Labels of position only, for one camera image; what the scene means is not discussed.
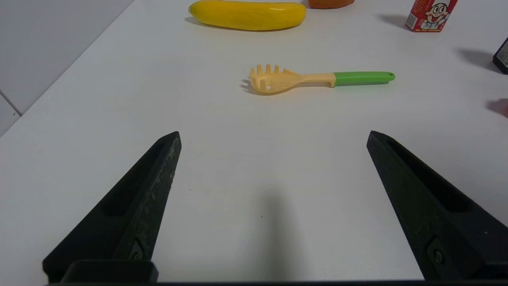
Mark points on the red cartoon milk carton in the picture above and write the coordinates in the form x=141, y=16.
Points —
x=430, y=16

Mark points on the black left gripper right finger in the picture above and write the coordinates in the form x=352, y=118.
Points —
x=428, y=206

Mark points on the orange toy bread with toppings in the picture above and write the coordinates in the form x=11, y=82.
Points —
x=329, y=3

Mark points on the black gum box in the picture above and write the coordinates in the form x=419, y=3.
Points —
x=502, y=57

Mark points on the yellow toy banana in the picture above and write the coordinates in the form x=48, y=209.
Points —
x=248, y=15

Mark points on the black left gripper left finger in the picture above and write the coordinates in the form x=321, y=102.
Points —
x=131, y=206

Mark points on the red rubber duck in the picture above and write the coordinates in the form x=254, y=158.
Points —
x=501, y=108

